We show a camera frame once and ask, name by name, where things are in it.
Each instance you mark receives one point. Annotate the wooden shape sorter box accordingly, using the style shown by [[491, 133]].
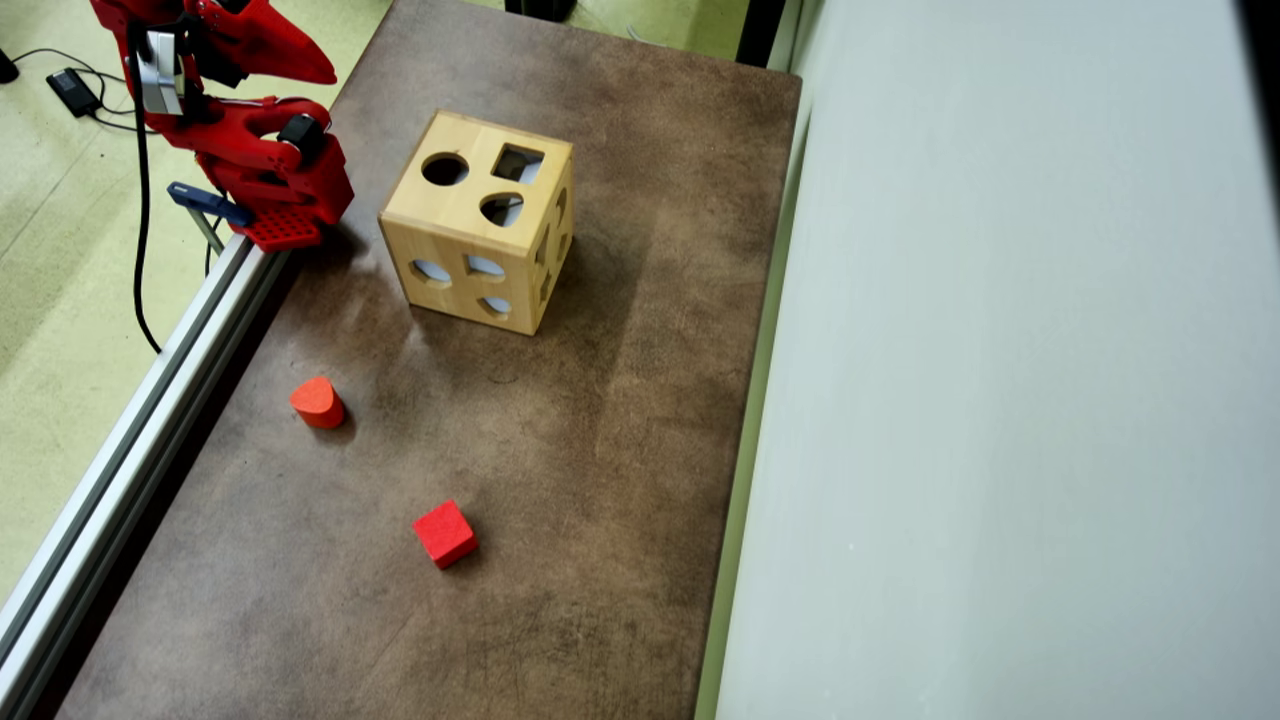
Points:
[[440, 225]]

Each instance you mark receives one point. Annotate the aluminium profile rail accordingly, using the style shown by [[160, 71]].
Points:
[[120, 470]]

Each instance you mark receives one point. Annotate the blue table clamp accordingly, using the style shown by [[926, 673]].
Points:
[[205, 200]]

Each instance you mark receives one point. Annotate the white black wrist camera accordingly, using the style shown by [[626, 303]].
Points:
[[160, 70]]

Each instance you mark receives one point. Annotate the black power adapter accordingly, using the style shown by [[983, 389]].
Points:
[[30, 51], [73, 90]]

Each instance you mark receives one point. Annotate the small black floor object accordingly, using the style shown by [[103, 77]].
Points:
[[7, 66]]

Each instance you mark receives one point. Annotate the red cube block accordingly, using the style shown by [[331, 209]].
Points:
[[445, 533]]

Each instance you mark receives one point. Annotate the red rounded wedge block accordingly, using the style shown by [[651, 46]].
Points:
[[318, 402]]

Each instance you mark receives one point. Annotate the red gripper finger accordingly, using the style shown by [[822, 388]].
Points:
[[285, 45]]

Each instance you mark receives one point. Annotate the red robot arm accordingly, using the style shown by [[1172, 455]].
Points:
[[250, 150]]

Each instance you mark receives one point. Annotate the dark vertical post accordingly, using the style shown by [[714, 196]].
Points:
[[762, 30]]

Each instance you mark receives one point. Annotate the black object at table end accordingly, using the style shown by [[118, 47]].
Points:
[[540, 8]]

